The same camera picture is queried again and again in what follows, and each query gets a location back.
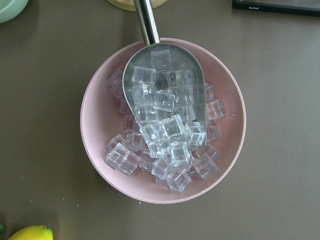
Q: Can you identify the metal ice scoop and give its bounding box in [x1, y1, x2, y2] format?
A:
[123, 0, 206, 148]

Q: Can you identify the pink bowl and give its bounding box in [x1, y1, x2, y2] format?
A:
[80, 38, 246, 204]

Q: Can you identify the round wooden rack base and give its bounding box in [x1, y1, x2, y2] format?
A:
[107, 0, 167, 12]

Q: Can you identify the whole yellow lemon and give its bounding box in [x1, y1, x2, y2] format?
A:
[8, 225, 54, 240]

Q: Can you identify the mint green bowl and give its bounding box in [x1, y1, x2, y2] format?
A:
[0, 0, 29, 23]

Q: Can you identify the black framed tray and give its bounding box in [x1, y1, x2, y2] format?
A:
[232, 0, 320, 17]

